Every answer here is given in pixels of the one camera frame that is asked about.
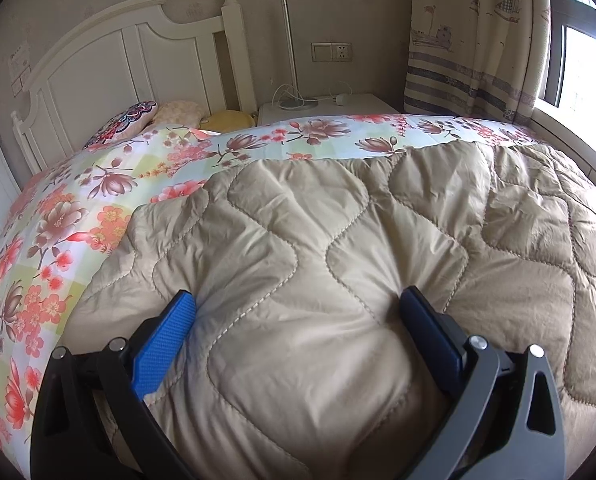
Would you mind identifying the white wall panel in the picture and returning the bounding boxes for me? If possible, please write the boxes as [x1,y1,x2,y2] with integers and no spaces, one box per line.
[8,45,35,97]

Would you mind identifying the white cable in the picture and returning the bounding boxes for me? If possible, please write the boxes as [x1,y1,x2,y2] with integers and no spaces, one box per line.
[272,82,339,108]

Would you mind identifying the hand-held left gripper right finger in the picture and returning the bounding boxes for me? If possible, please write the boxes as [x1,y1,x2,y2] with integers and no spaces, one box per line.
[399,286,567,480]

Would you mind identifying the cream pillow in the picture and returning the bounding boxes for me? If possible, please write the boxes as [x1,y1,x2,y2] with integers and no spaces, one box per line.
[150,101,206,128]

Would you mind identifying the yellow pillow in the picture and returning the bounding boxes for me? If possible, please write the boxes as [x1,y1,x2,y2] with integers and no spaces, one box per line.
[200,110,256,133]

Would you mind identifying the colourful patterned pillow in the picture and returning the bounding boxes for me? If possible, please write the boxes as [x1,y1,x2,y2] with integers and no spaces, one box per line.
[83,101,159,150]

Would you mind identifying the white nightstand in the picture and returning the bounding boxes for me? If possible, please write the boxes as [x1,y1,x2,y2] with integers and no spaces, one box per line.
[257,92,401,127]

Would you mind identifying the floral bed sheet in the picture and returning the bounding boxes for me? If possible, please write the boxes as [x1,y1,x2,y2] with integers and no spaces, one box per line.
[0,112,548,466]

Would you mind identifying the printed striped curtain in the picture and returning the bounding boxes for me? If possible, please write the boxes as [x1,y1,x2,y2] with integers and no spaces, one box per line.
[403,0,552,126]

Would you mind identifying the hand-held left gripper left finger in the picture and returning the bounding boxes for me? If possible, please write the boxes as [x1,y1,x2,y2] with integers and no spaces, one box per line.
[30,289,197,480]

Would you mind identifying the silver pole lamp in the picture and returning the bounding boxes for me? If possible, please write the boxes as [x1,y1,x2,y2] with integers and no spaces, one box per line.
[277,0,319,109]

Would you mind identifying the beige quilted blanket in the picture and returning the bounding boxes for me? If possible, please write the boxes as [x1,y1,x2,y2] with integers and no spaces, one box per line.
[60,140,596,480]

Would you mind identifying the dark framed window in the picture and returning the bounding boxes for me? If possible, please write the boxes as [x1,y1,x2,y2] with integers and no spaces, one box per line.
[535,0,596,141]

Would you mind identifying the white wooden headboard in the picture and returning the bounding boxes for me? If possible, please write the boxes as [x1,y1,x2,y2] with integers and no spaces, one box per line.
[10,0,259,176]

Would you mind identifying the white wall socket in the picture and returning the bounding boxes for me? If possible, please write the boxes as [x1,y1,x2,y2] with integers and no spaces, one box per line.
[311,41,353,63]

